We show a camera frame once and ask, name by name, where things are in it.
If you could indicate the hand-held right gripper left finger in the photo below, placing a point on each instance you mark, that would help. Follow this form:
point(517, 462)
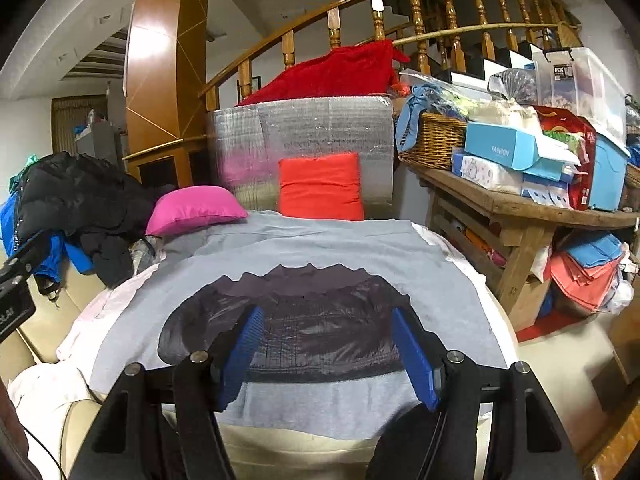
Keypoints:
point(245, 350)

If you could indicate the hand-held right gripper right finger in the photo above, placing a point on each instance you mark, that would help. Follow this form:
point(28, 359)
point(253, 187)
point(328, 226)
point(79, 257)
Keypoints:
point(415, 355)

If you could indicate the dark puffer jacket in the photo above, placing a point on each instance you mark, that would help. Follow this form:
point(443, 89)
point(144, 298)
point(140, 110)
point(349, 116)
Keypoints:
point(325, 320)

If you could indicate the beige sofa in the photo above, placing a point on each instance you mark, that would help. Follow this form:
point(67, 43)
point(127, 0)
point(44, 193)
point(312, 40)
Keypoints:
point(55, 325)

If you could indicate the blue jacket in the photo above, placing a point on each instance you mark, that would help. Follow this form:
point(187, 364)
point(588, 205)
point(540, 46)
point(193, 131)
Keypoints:
point(55, 260)

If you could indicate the grey blanket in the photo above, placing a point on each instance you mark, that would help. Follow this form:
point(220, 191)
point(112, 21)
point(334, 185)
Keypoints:
point(440, 280)

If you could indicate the pale pink sheet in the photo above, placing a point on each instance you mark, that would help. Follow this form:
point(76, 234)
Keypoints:
point(95, 320)

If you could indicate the black puffer coat pile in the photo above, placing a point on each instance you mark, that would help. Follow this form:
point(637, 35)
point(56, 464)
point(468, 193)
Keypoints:
point(85, 195)

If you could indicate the red floor mat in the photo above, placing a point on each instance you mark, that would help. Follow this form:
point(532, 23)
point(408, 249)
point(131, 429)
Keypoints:
point(545, 332)

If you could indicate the grey crumpled cloth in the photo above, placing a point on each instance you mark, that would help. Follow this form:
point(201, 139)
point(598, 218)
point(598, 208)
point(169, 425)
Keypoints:
point(142, 255)

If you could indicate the magenta pillow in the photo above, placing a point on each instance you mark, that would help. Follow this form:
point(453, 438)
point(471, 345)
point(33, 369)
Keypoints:
point(195, 210)

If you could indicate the wooden table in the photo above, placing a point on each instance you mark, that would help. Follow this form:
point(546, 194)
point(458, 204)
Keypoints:
point(520, 220)

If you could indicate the red-orange pillow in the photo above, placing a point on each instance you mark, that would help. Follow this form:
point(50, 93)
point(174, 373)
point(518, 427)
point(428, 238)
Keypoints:
point(320, 185)

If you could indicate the coral fabric pile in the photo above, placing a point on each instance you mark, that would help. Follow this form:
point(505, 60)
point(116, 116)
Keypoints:
point(580, 280)

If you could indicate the wooden door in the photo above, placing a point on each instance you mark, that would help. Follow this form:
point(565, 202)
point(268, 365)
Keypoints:
point(62, 125)

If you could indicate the white tissue pack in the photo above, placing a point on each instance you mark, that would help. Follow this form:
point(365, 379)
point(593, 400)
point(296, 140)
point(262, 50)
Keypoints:
point(485, 172)

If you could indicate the blue folded fabric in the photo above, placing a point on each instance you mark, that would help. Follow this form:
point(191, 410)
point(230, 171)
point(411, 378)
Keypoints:
point(595, 250)

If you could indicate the brown cardboard box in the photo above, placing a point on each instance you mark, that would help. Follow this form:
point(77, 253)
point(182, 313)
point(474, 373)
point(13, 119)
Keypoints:
point(625, 350)

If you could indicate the blue and white carton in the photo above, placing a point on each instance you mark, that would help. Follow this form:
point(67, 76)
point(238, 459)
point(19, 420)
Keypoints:
point(547, 190)

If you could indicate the wicker basket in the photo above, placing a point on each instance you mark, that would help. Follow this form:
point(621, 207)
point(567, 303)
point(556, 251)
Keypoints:
point(435, 142)

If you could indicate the light blue cardboard box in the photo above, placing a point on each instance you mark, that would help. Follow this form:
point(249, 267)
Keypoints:
point(500, 147)

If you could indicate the silver foil mat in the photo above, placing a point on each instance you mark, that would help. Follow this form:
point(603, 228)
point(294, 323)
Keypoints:
point(300, 125)

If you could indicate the blue cloth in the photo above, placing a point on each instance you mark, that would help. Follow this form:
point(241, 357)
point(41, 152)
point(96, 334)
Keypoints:
point(415, 105)

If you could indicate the cream cloth bag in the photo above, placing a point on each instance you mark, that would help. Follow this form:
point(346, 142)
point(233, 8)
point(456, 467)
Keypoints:
point(500, 112)

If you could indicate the red velvet bag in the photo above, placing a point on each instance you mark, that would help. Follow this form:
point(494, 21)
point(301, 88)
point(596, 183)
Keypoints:
point(330, 75)

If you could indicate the wooden pillar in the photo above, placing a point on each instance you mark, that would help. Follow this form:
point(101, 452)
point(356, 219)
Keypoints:
point(165, 60)

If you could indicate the dark patterned plastic bag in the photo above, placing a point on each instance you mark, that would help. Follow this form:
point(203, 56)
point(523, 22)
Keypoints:
point(517, 85)

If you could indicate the clear plastic storage bin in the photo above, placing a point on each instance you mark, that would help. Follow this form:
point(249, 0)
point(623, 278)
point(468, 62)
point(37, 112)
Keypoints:
point(590, 90)

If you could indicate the wooden stair railing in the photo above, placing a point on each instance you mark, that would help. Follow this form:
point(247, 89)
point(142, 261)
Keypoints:
point(414, 10)

